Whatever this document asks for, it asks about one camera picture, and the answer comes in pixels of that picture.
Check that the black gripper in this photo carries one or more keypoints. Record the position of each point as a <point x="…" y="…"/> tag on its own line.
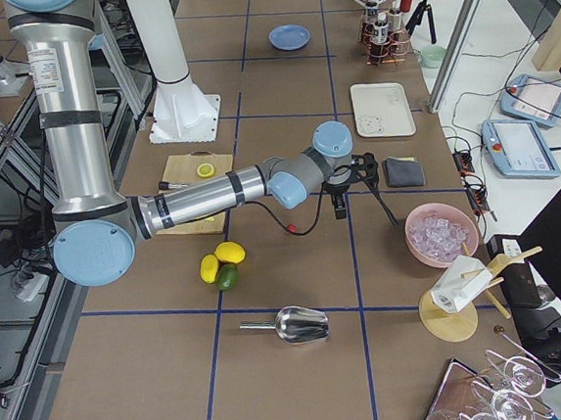
<point x="337" y="189"/>

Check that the blue plate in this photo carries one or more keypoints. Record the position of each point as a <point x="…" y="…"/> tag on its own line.
<point x="289" y="37"/>

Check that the grey folded cloth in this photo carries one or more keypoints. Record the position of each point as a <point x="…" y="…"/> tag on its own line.
<point x="403" y="173"/>

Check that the cream bear tray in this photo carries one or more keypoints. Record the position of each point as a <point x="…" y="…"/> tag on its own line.
<point x="381" y="110"/>

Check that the pink bowl of ice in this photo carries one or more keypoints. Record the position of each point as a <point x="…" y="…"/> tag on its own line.
<point x="436" y="234"/>

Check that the yellow lemon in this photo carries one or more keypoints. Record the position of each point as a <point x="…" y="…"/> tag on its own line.
<point x="209" y="268"/>
<point x="230" y="252"/>

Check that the white carton on stand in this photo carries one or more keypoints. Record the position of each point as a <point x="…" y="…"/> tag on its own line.
<point x="461" y="283"/>

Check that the steel ice scoop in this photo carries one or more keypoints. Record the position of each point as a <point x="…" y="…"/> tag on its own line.
<point x="295" y="325"/>

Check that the half lemon slice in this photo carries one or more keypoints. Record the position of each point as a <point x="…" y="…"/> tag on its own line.
<point x="205" y="170"/>

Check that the green lime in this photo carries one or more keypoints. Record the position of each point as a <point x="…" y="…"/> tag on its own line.
<point x="227" y="277"/>

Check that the mint green bowl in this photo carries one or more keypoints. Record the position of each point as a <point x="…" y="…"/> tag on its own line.
<point x="432" y="56"/>

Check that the round wooden stand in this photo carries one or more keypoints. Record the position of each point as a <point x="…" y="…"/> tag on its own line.
<point x="460" y="326"/>

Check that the dark tea bottle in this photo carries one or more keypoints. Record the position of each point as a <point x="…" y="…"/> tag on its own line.
<point x="380" y="35"/>
<point x="371" y="16"/>

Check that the blue teach pendant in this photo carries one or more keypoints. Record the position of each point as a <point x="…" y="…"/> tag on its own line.
<point x="518" y="150"/>
<point x="532" y="98"/>

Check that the glass cup rack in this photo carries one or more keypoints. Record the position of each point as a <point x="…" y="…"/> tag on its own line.
<point x="509" y="388"/>

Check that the copper wire bottle rack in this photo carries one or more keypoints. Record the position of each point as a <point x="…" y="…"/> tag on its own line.
<point x="398" y="42"/>

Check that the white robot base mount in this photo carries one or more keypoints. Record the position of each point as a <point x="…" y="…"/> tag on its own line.
<point x="184" y="114"/>

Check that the white pedestal column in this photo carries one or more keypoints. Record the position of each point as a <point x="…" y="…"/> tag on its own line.
<point x="157" y="30"/>

